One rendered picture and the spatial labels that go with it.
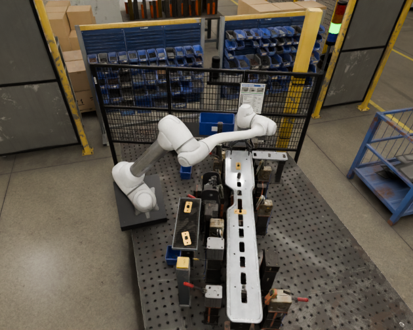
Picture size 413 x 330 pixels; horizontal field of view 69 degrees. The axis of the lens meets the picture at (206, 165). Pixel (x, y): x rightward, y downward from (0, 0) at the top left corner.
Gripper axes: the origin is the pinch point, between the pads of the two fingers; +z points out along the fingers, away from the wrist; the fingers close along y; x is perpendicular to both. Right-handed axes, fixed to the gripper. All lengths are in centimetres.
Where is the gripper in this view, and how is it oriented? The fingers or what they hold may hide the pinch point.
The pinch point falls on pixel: (240, 152)
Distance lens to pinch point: 230.4
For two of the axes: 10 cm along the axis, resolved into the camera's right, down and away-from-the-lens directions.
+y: 10.0, 0.5, -0.2
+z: -0.3, 7.4, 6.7
